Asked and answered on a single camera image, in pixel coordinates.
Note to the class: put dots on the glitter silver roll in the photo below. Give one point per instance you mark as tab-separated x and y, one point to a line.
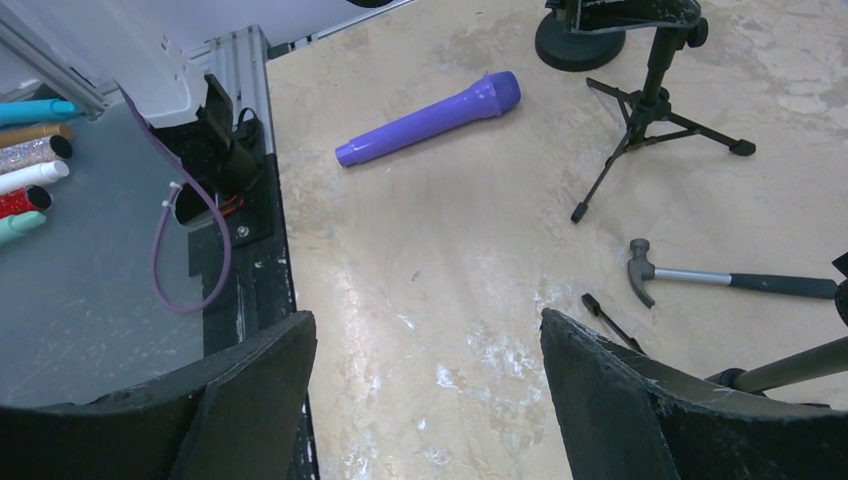
32	152

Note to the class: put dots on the teal roll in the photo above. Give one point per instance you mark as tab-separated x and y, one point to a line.
37	111

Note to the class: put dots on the red glitter roll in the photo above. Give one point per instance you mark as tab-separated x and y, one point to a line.
26	199

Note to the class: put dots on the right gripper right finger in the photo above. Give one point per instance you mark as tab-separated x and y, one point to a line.
623	415

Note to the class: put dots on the mint green roll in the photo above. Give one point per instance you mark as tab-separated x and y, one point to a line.
14	227

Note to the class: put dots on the purple microphone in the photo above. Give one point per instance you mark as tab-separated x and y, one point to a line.
489	97

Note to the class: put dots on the white roll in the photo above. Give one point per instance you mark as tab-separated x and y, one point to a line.
36	175

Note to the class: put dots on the small claw hammer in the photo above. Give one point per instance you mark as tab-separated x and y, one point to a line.
640	270

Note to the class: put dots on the brown roll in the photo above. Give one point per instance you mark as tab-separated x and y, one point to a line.
17	136

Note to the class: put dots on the black round-base mic stand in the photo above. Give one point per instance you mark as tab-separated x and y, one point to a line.
571	52

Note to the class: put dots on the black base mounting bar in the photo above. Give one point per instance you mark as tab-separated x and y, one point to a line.
258	265

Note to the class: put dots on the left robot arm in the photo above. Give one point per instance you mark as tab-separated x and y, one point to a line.
217	137

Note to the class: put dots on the black tripod stand left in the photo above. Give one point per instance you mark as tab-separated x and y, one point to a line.
647	112

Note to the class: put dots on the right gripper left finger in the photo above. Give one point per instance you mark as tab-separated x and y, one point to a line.
148	431

